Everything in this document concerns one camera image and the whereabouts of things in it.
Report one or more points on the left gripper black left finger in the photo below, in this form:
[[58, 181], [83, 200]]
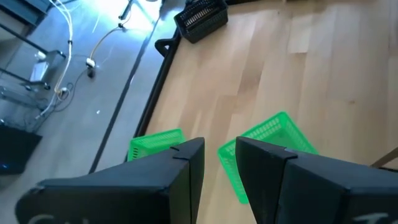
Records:
[[124, 193]]

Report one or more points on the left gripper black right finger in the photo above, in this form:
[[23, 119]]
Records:
[[311, 193]]

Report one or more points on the green plastic basket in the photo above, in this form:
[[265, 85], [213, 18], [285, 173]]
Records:
[[273, 130], [149, 143]]

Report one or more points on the black plastic basket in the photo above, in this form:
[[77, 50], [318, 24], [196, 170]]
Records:
[[202, 21]]

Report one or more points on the black floor box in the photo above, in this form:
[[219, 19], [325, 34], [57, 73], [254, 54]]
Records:
[[15, 149]]

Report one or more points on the black aluminium table frame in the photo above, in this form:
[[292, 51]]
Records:
[[156, 90]]

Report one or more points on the black desk frame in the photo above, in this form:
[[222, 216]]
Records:
[[31, 40]]

